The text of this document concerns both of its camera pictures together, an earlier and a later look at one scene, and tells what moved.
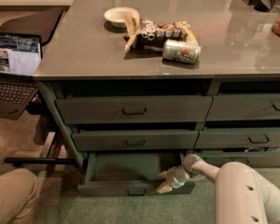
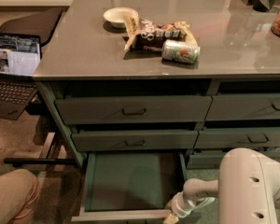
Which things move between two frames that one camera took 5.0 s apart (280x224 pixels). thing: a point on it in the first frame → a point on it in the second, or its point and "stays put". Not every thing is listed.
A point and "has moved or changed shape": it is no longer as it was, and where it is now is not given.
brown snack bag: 146,34 stays put
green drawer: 108,175 has moved or changed shape
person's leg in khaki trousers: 14,196 stays put
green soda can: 182,51 stays put
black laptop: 16,64 stays put
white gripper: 174,177 → 178,205
